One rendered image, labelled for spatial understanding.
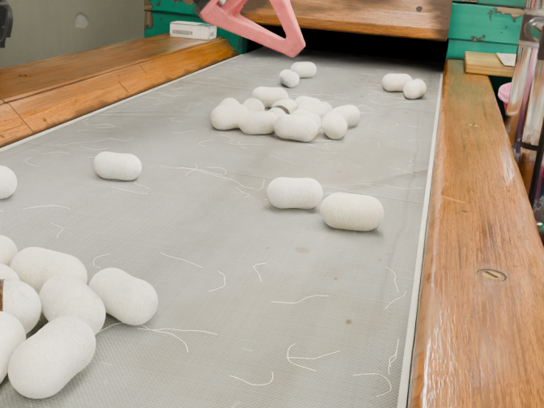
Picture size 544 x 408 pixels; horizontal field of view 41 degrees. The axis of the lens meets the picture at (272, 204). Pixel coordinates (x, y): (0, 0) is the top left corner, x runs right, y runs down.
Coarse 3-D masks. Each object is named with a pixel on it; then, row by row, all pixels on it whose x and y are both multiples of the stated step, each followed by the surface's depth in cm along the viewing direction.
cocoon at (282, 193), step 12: (276, 180) 43; (288, 180) 43; (300, 180) 43; (312, 180) 44; (276, 192) 43; (288, 192) 43; (300, 192) 43; (312, 192) 43; (276, 204) 43; (288, 204) 43; (300, 204) 43; (312, 204) 43
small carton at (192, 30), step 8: (176, 24) 105; (184, 24) 104; (192, 24) 104; (200, 24) 105; (208, 24) 105; (176, 32) 105; (184, 32) 105; (192, 32) 105; (200, 32) 104; (208, 32) 104
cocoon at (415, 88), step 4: (412, 80) 83; (416, 80) 83; (420, 80) 84; (408, 84) 83; (412, 84) 82; (416, 84) 82; (420, 84) 83; (424, 84) 84; (404, 88) 83; (408, 88) 83; (412, 88) 82; (416, 88) 82; (420, 88) 83; (424, 88) 84; (404, 92) 83; (408, 92) 83; (412, 92) 82; (416, 92) 82; (420, 92) 83; (424, 92) 84; (408, 96) 83; (412, 96) 83; (416, 96) 83
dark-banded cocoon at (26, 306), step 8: (8, 280) 27; (16, 280) 27; (8, 288) 27; (16, 288) 27; (24, 288) 27; (32, 288) 28; (8, 296) 27; (16, 296) 27; (24, 296) 27; (32, 296) 27; (8, 304) 26; (16, 304) 27; (24, 304) 27; (32, 304) 27; (40, 304) 28; (8, 312) 26; (16, 312) 26; (24, 312) 27; (32, 312) 27; (24, 320) 27; (32, 320) 27; (24, 328) 27; (32, 328) 27
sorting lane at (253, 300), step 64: (256, 64) 102; (320, 64) 107; (64, 128) 59; (128, 128) 61; (192, 128) 63; (384, 128) 68; (64, 192) 44; (128, 192) 45; (192, 192) 46; (256, 192) 47; (384, 192) 49; (128, 256) 36; (192, 256) 36; (256, 256) 37; (320, 256) 37; (384, 256) 38; (192, 320) 30; (256, 320) 30; (320, 320) 31; (384, 320) 31; (0, 384) 25; (128, 384) 25; (192, 384) 26; (256, 384) 26; (320, 384) 26; (384, 384) 26
